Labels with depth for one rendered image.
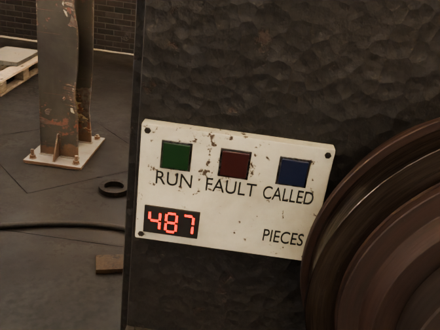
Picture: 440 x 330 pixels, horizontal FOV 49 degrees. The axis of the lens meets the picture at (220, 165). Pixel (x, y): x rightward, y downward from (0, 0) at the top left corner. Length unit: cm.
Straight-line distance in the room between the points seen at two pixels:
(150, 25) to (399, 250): 40
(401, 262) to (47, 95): 303
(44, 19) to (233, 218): 272
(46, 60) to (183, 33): 273
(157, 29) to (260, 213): 29
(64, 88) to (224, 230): 271
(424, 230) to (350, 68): 23
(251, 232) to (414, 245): 25
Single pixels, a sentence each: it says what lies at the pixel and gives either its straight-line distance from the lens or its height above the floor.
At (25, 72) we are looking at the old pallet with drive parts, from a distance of 534.
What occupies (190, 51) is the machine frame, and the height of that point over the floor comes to 134.
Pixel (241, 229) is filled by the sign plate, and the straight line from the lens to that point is 71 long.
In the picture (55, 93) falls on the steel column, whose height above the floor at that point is 48.
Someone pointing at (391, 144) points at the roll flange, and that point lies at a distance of 60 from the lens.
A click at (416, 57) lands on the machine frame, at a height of 137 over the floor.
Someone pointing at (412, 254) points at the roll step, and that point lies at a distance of 55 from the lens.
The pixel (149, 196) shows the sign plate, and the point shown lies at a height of 113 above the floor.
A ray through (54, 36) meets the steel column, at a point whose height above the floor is 84.
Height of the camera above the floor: 146
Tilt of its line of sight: 24 degrees down
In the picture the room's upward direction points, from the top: 8 degrees clockwise
